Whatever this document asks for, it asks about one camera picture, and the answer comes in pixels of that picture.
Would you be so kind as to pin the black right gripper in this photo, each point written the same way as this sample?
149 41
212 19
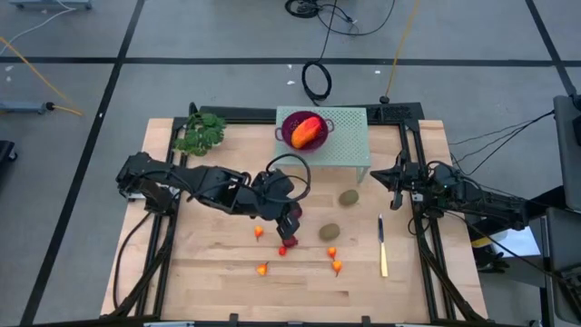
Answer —
415 179

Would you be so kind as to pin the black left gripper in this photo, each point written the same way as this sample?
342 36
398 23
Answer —
272 195

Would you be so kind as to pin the dark red pomegranate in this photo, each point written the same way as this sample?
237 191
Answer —
297 212
291 243

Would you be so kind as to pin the small red orange pepper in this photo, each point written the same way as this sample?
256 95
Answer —
282 250

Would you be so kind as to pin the small orange yellow pear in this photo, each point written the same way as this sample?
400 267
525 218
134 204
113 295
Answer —
262 270
337 266
331 252
258 232

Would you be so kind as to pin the red orange mango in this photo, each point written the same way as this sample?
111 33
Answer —
306 132

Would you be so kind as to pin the purple colander bowl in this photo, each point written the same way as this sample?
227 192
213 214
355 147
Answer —
288 126

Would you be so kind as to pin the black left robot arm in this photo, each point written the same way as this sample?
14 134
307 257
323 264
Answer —
213 186

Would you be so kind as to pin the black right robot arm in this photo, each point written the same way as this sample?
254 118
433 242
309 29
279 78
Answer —
490 200

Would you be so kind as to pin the pale green perforated shelf riser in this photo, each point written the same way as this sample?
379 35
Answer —
349 145

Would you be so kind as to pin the green potted plant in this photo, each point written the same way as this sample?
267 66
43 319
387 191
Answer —
199 134

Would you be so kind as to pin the grey cabinet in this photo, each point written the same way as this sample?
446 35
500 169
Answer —
567 150
563 254

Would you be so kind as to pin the grey stand foot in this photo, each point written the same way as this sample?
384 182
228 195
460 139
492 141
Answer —
50 4
22 107

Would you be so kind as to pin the black caster base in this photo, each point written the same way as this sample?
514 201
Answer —
5 150

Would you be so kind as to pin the black aluminium table frame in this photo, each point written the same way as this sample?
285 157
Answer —
395 113

